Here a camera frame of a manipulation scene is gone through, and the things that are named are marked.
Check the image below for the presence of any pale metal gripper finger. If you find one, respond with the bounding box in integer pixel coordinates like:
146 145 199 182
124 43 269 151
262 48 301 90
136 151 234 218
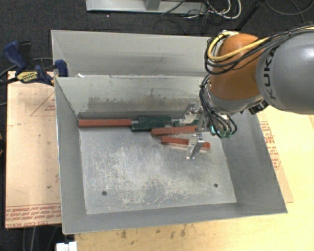
182 102 198 124
186 135 206 160

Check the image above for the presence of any red-brown flat block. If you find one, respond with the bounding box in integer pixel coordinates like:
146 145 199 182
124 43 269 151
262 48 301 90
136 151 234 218
78 118 133 129
150 125 199 138
161 135 211 152

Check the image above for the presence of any grey metal bin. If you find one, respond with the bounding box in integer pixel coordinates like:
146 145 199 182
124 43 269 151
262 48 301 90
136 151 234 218
51 29 288 235

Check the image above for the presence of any brown cardboard board, red print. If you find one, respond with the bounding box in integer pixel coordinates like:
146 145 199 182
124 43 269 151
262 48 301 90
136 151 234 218
5 71 294 230

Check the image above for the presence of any black cylinder on white bracket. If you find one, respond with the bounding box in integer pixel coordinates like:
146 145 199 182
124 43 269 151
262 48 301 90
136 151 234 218
248 99 270 115

